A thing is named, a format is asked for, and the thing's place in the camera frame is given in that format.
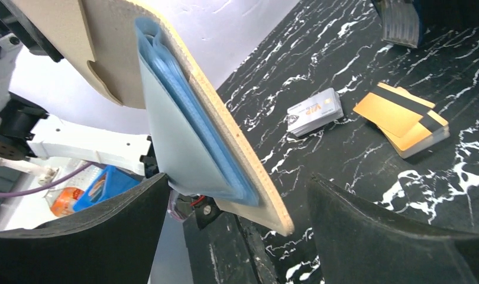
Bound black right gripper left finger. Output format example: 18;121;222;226
0;173;170;283

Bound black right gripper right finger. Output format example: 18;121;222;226
306;176;479;283

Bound gold card stack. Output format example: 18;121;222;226
353;82;450;159

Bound tan card holder with sleeves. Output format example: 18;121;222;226
15;1;294;236

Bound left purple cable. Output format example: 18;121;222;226
0;161;95;199

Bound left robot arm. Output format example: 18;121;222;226
0;33;157;177

